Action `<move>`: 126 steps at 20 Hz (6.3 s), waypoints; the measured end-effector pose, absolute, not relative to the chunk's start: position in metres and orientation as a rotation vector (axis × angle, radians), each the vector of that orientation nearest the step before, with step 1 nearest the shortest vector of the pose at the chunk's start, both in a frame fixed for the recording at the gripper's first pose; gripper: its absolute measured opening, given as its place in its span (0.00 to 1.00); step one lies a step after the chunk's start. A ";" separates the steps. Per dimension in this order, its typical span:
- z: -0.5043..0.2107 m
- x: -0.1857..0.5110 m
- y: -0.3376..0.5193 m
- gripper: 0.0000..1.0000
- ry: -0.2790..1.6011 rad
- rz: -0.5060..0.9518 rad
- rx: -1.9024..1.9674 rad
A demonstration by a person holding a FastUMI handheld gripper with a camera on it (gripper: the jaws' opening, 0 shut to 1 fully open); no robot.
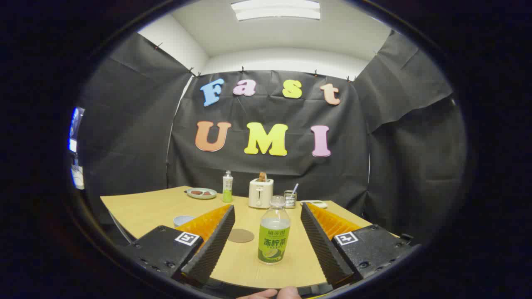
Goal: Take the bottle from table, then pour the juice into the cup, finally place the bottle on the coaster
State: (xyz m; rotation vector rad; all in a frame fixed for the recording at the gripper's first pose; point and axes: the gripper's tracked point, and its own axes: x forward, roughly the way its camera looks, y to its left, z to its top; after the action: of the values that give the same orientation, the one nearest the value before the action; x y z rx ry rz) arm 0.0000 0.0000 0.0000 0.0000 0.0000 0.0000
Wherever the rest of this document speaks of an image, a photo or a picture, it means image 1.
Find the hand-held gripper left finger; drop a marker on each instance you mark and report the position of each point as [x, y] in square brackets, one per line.
[212, 249]

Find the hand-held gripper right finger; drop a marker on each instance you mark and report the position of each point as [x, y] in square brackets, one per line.
[322, 249]

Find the round brown coaster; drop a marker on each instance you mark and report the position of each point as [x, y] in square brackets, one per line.
[240, 236]

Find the white cup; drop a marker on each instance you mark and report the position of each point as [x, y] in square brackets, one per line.
[182, 220]

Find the juice bottle with green label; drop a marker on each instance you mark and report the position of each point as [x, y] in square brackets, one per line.
[273, 245]

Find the small capped green drink bottle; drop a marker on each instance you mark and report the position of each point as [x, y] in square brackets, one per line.
[227, 187]

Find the white divided dish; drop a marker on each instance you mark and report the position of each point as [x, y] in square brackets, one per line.
[315, 204]

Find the pale green plate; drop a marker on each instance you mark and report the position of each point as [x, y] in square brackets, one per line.
[201, 196]

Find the white straw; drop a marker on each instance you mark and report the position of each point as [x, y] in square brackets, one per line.
[295, 189]

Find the cream toaster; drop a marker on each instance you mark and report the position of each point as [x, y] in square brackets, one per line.
[260, 195]

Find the wooden table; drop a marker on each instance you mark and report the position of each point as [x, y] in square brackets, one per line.
[145, 209]

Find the toast slice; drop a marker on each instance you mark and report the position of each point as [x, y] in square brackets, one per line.
[262, 177]

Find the ceiling light panel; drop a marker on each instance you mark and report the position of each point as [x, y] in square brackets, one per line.
[276, 10]

